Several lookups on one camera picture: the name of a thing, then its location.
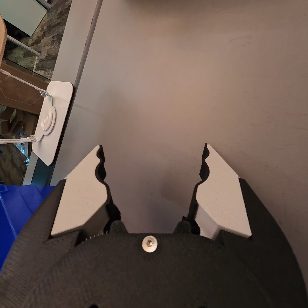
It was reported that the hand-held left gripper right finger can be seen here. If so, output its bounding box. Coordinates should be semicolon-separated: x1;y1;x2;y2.
182;143;252;240

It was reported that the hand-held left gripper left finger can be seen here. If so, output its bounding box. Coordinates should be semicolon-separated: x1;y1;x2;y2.
50;145;121;236

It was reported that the blue plastic bin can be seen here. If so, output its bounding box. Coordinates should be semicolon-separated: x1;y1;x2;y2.
0;184;56;268

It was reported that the white document stand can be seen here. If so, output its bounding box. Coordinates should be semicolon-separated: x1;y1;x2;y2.
0;69;74;166

